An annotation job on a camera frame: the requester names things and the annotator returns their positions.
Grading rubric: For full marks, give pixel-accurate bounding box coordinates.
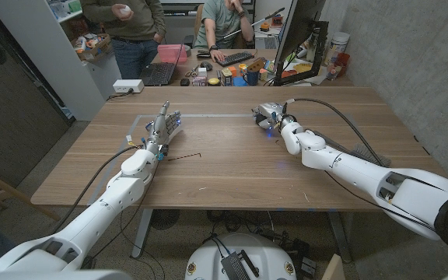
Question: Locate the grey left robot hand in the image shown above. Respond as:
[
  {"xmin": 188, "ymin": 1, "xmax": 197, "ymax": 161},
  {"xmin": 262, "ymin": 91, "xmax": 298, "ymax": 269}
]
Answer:
[{"xmin": 144, "ymin": 100, "xmax": 183, "ymax": 161}]

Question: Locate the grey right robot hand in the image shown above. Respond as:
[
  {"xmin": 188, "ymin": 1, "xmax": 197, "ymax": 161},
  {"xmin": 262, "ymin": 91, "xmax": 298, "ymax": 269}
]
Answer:
[{"xmin": 252, "ymin": 101, "xmax": 288, "ymax": 131}]

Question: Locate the blue mug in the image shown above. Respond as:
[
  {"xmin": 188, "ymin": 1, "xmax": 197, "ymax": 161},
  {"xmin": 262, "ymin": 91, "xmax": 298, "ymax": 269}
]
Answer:
[{"xmin": 242, "ymin": 69, "xmax": 261, "ymax": 87}]

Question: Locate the yellow and black small box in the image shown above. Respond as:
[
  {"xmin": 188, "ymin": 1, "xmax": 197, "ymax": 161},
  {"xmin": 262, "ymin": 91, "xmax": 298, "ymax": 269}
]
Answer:
[{"xmin": 220, "ymin": 68, "xmax": 234, "ymax": 87}]

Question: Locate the white power adapter box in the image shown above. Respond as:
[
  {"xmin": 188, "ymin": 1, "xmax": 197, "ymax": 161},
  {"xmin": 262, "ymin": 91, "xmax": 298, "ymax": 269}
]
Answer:
[{"xmin": 112, "ymin": 79, "xmax": 145, "ymax": 94}]

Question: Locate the black laptop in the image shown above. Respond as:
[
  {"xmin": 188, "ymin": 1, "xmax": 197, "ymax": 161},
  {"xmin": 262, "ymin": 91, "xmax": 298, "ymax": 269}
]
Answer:
[{"xmin": 140, "ymin": 44, "xmax": 185, "ymax": 87}]

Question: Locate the black keyboard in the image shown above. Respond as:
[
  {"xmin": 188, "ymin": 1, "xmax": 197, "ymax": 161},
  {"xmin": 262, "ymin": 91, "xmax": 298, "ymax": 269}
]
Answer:
[{"xmin": 215, "ymin": 51, "xmax": 256, "ymax": 68}]

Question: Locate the cluttered wooden desk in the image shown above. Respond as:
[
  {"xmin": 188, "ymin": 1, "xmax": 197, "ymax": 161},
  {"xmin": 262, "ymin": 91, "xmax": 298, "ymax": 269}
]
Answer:
[{"xmin": 149, "ymin": 47, "xmax": 355, "ymax": 88}]

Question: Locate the silver laptop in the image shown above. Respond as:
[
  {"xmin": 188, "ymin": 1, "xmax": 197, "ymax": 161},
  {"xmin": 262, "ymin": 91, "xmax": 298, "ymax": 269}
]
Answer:
[{"xmin": 254, "ymin": 30, "xmax": 284, "ymax": 51}]

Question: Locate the pink plastic box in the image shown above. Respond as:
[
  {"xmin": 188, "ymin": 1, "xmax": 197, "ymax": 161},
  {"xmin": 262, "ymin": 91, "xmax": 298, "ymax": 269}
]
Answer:
[{"xmin": 157, "ymin": 44, "xmax": 188, "ymax": 65}]

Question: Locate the black round fan grille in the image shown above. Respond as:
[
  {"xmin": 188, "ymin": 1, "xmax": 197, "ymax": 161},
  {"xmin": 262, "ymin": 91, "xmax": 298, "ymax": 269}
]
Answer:
[{"xmin": 149, "ymin": 209, "xmax": 181, "ymax": 231}]

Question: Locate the white grabber stick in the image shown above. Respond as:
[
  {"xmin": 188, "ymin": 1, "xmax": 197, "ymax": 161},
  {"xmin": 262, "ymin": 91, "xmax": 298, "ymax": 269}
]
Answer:
[{"xmin": 223, "ymin": 6, "xmax": 286, "ymax": 40}]

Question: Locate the red container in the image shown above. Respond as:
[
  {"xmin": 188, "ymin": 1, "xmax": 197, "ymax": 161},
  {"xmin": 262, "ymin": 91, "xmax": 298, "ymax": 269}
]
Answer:
[{"xmin": 333, "ymin": 52, "xmax": 352, "ymax": 77}]

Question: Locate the black computer monitor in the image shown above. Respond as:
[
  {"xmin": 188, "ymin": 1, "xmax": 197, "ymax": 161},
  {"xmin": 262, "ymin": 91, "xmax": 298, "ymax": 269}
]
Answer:
[{"xmin": 273, "ymin": 0, "xmax": 330, "ymax": 87}]

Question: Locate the white lidded canister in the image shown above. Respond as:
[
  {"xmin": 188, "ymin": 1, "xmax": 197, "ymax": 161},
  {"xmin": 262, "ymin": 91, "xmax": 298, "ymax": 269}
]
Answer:
[{"xmin": 326, "ymin": 31, "xmax": 351, "ymax": 65}]

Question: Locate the man in green t-shirt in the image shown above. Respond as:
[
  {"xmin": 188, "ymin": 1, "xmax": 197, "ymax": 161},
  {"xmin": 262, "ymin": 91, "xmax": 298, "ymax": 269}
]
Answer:
[{"xmin": 193, "ymin": 0, "xmax": 256, "ymax": 63}]

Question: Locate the grey metal table leg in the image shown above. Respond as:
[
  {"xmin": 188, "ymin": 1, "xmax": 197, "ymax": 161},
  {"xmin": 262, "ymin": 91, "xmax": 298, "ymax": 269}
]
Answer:
[
  {"xmin": 326, "ymin": 211, "xmax": 354, "ymax": 264},
  {"xmin": 131, "ymin": 208, "xmax": 155, "ymax": 260}
]

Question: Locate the cardboard box of items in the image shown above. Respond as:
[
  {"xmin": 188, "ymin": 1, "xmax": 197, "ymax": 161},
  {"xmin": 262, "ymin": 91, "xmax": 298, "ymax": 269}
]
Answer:
[{"xmin": 71, "ymin": 32, "xmax": 113, "ymax": 63}]

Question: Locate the man in olive sweater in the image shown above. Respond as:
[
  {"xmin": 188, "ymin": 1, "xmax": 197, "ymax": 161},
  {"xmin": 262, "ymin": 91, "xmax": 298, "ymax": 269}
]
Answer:
[{"xmin": 80, "ymin": 0, "xmax": 167, "ymax": 81}]

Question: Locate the grey ribbed pad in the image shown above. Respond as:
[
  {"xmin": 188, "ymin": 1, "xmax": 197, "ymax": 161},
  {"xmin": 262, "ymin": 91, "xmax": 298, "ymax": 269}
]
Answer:
[{"xmin": 349, "ymin": 143, "xmax": 392, "ymax": 168}]

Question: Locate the white shelf unit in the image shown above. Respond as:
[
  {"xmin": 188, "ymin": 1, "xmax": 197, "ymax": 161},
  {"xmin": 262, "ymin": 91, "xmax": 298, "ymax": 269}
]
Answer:
[{"xmin": 0, "ymin": 0, "xmax": 122, "ymax": 122}]

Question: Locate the white robot torso base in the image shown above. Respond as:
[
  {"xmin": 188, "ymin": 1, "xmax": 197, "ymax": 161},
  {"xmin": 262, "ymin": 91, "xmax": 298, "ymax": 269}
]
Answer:
[{"xmin": 184, "ymin": 232, "xmax": 298, "ymax": 280}]

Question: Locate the black power brick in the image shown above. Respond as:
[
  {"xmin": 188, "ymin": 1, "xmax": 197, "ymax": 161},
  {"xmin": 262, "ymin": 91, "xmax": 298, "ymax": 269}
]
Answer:
[{"xmin": 285, "ymin": 238, "xmax": 319, "ymax": 274}]

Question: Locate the black electronics box on torso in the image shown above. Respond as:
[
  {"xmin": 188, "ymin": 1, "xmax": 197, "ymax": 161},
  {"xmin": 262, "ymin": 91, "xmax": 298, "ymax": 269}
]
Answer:
[{"xmin": 219, "ymin": 250, "xmax": 261, "ymax": 280}]

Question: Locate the light wooden board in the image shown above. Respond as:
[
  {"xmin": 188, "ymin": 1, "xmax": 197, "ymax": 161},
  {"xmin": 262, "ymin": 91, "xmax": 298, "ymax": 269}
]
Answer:
[{"xmin": 320, "ymin": 253, "xmax": 346, "ymax": 280}]

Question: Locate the thin dark wire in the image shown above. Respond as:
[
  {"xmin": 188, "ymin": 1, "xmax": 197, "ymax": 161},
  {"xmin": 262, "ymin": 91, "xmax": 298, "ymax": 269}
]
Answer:
[{"xmin": 166, "ymin": 152, "xmax": 203, "ymax": 162}]

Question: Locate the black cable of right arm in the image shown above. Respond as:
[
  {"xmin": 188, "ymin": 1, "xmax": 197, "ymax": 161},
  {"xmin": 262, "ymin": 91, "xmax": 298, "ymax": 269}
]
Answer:
[{"xmin": 285, "ymin": 97, "xmax": 385, "ymax": 168}]

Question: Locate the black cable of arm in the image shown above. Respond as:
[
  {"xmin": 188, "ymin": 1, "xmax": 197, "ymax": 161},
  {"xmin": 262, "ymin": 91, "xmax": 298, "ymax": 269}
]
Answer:
[
  {"xmin": 51, "ymin": 144, "xmax": 144, "ymax": 235},
  {"xmin": 285, "ymin": 97, "xmax": 385, "ymax": 168}
]

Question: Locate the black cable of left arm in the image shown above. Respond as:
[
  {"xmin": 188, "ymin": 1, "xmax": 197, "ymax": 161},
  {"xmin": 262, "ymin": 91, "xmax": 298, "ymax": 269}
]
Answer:
[{"xmin": 51, "ymin": 144, "xmax": 144, "ymax": 235}]

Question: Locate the wooden chair frame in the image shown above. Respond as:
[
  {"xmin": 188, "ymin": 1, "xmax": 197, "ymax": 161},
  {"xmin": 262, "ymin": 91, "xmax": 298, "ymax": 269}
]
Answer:
[{"xmin": 0, "ymin": 163, "xmax": 61, "ymax": 223}]

